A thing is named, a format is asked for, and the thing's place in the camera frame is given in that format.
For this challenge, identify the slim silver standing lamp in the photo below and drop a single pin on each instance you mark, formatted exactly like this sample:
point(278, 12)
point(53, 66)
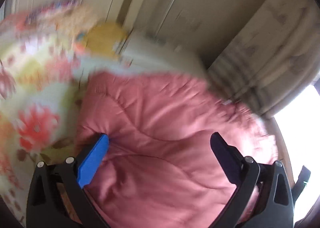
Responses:
point(164, 17)

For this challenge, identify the colourful patterned pillow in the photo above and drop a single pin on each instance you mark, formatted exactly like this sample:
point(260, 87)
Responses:
point(50, 9)

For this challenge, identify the floral bed sheet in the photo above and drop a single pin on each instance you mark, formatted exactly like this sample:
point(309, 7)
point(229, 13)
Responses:
point(43, 79)

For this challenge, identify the white bedside table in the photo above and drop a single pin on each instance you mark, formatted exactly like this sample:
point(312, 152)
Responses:
point(152, 54)

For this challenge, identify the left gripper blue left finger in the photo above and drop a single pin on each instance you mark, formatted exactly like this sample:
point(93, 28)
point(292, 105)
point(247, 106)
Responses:
point(90, 158)

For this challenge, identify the patterned striped curtain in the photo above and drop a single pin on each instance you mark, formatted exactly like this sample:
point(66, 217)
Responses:
point(273, 58)

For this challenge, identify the pink quilted coat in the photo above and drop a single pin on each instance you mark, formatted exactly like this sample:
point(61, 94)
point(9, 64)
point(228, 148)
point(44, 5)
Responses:
point(159, 170)

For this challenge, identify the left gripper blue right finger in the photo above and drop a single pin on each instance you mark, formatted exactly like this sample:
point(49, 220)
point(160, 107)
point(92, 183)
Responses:
point(229, 158)

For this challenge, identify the yellow cushion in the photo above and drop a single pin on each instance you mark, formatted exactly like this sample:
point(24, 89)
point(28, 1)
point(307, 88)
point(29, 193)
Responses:
point(104, 40)

